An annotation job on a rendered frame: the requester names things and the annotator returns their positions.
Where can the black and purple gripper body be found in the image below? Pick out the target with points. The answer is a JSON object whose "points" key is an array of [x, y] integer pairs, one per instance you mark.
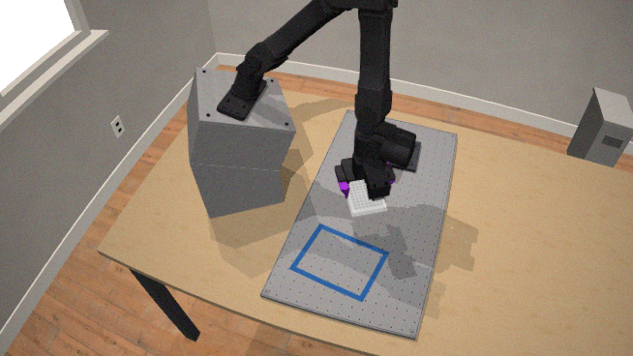
{"points": [[344, 170]]}

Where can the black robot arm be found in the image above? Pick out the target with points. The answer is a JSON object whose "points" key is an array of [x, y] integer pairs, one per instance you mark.
{"points": [[373, 100]]}

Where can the white well plate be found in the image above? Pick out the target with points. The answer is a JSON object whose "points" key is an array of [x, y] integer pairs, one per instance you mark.
{"points": [[359, 199]]}

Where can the blue tape outline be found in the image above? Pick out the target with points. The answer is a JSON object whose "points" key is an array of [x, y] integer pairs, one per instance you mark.
{"points": [[329, 284]]}

